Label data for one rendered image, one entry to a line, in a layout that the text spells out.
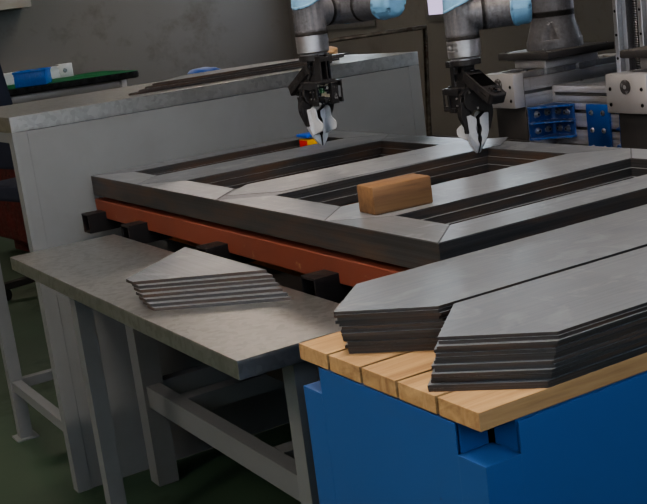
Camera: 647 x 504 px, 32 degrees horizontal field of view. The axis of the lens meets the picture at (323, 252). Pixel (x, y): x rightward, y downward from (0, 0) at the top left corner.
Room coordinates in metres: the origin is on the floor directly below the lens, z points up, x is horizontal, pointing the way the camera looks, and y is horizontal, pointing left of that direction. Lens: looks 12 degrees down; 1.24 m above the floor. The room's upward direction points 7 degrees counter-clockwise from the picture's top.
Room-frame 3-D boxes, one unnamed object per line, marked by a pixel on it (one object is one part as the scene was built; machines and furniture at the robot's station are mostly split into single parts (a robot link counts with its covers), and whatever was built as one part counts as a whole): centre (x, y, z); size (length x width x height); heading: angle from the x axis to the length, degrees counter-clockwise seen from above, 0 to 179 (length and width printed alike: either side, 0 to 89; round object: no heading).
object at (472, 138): (2.58, -0.36, 0.91); 0.06 x 0.03 x 0.09; 29
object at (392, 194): (2.00, -0.14, 0.89); 0.12 x 0.06 x 0.05; 114
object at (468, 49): (2.59, -0.37, 1.09); 0.08 x 0.08 x 0.05
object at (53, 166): (3.31, 0.20, 0.51); 1.30 x 0.04 x 1.01; 119
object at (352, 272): (2.37, 0.17, 0.79); 1.56 x 0.09 x 0.06; 29
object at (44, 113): (3.55, 0.34, 1.03); 1.30 x 0.60 x 0.04; 119
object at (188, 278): (2.04, 0.25, 0.77); 0.45 x 0.20 x 0.04; 29
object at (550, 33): (3.12, -0.70, 1.09); 0.15 x 0.15 x 0.10
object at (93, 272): (2.17, 0.32, 0.74); 1.20 x 0.26 x 0.03; 29
